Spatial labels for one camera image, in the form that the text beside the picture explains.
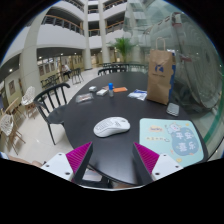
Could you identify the clear plastic snack packet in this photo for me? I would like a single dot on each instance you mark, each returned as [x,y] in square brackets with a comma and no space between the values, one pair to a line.
[84,98]

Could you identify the white plastic tissue packet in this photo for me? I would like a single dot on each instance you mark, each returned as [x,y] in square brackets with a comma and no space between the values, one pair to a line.
[137,94]

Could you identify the small white box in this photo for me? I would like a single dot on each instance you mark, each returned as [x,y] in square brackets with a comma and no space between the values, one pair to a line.
[92,89]

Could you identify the green potted palm plant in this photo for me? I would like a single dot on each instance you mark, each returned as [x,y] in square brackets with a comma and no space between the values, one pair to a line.
[123,45]

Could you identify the white perforated computer mouse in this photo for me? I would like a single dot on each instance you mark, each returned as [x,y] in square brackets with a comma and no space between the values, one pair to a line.
[111,127]

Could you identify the white lattice chair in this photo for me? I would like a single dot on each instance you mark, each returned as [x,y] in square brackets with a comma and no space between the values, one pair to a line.
[29,95]
[6,125]

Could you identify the black wooden spindle chair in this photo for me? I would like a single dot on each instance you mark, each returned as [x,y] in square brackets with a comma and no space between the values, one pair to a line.
[53,116]
[111,70]

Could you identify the cream rectangular box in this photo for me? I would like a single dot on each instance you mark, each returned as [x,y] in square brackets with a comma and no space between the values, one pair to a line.
[101,92]

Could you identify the small blue-capped bottle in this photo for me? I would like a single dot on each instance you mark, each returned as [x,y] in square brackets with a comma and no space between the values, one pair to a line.
[111,90]

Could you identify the person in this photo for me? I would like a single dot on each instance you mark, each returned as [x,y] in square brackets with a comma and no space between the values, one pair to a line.
[66,70]

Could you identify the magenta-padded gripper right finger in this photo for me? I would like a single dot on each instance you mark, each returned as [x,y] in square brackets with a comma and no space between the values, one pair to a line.
[146,157]

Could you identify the brown paper bag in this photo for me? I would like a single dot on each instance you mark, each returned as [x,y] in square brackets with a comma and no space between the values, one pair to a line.
[160,80]

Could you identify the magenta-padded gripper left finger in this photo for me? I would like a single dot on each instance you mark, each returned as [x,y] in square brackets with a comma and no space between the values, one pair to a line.
[78,156]

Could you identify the grey rectangular pouch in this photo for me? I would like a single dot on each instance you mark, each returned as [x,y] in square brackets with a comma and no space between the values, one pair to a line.
[172,109]

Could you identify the orange flat packet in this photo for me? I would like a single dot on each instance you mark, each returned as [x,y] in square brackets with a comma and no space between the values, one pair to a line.
[120,89]

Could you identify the light teal printed mouse pad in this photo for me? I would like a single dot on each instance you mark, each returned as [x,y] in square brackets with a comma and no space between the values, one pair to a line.
[173,140]

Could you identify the group of black chairs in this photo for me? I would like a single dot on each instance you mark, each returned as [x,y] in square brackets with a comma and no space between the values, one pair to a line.
[77,74]

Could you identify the brownish pink flat packet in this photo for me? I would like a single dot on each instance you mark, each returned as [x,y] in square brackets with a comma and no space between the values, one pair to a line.
[105,88]

